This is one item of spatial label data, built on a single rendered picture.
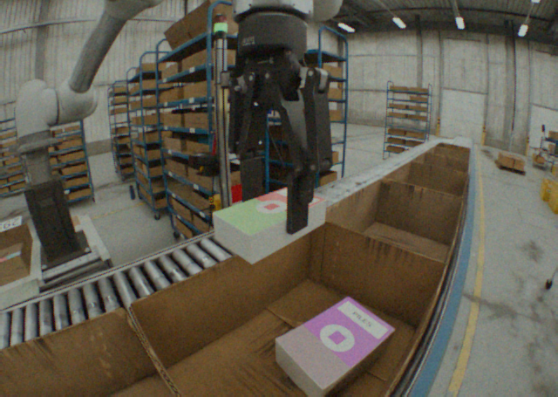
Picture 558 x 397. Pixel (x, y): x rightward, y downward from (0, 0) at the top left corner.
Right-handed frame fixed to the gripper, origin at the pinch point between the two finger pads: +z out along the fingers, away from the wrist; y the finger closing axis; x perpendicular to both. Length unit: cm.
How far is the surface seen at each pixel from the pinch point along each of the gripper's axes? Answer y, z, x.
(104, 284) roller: -59, 42, -25
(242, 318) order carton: -7.5, 26.8, -1.3
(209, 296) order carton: -7.6, 17.1, -7.0
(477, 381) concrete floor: 76, 117, 83
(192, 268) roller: -48, 42, 7
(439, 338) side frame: 25.8, 25.8, 16.8
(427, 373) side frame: 26.2, 25.8, 8.3
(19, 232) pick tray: -120, 36, -67
